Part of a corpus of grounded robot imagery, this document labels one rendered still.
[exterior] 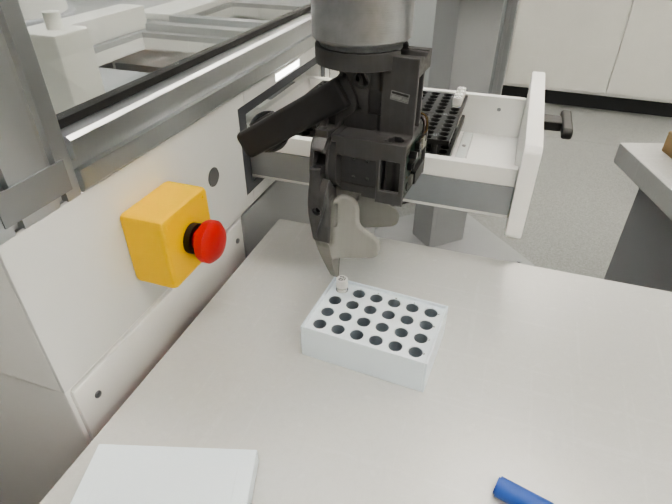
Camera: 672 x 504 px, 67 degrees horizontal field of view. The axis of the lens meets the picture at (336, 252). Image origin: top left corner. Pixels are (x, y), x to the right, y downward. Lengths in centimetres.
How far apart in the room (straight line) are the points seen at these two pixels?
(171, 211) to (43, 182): 10
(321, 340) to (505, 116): 47
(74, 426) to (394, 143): 37
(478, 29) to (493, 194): 114
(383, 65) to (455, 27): 127
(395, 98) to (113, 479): 35
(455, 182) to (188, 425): 37
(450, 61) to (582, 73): 210
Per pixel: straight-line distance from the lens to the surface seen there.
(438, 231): 193
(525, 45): 366
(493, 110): 81
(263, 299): 58
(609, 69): 370
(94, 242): 45
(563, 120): 69
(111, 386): 52
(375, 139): 40
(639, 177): 102
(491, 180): 58
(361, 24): 37
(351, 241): 45
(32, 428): 58
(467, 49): 168
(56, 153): 42
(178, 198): 48
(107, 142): 45
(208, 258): 46
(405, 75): 39
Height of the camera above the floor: 113
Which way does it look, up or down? 35 degrees down
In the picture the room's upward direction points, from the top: straight up
